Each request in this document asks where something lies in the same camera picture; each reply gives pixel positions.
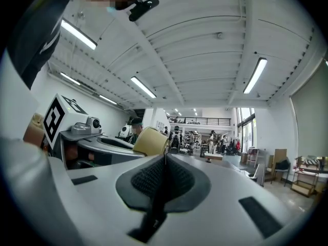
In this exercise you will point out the black mezzanine railing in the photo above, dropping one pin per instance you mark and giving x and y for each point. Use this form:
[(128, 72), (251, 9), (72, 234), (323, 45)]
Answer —
[(200, 121)]

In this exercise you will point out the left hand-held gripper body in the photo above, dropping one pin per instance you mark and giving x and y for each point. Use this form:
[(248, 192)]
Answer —
[(77, 127)]

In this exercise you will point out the wooden shelf rack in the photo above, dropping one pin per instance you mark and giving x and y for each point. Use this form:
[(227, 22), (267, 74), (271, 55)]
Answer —
[(307, 175)]

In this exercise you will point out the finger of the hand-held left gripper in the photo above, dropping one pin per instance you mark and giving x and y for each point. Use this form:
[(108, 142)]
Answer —
[(151, 143)]

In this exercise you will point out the person's dark top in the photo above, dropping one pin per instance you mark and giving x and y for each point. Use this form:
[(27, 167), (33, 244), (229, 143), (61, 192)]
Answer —
[(33, 35)]

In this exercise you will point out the person's left hand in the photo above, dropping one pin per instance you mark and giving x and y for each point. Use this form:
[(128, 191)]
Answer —
[(71, 151)]

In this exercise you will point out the black head-worn camera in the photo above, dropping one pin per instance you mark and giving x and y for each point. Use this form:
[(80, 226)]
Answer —
[(143, 8)]

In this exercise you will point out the long ceiling light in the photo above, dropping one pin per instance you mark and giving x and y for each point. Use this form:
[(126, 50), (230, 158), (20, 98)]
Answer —
[(143, 86), (78, 34), (107, 99), (255, 75), (69, 78)]

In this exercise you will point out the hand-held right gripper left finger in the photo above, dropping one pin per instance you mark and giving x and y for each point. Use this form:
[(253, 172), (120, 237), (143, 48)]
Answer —
[(107, 196)]

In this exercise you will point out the white rounded machine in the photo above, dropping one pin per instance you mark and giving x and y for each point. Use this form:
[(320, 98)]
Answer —
[(124, 131)]

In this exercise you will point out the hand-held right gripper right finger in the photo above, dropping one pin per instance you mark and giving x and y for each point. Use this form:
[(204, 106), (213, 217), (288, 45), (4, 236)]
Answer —
[(225, 188)]

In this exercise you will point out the black chair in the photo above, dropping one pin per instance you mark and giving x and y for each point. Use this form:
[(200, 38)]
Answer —
[(281, 168)]

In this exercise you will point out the light wooden chair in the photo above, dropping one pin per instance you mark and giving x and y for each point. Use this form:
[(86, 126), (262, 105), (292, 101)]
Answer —
[(252, 155)]

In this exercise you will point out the low wooden table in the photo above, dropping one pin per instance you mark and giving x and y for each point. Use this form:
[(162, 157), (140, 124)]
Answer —
[(213, 157)]

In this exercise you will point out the tall glass window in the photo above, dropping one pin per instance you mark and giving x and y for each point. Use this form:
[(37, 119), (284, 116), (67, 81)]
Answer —
[(246, 129)]

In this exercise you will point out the brown cardboard box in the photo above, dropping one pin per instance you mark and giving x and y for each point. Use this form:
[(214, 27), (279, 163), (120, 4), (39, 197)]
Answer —
[(279, 154)]

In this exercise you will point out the person's left forearm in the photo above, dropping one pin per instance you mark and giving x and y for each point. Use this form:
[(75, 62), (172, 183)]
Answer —
[(32, 133)]

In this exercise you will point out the grey roller blind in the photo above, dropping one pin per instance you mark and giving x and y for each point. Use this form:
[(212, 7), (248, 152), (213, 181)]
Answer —
[(311, 117)]

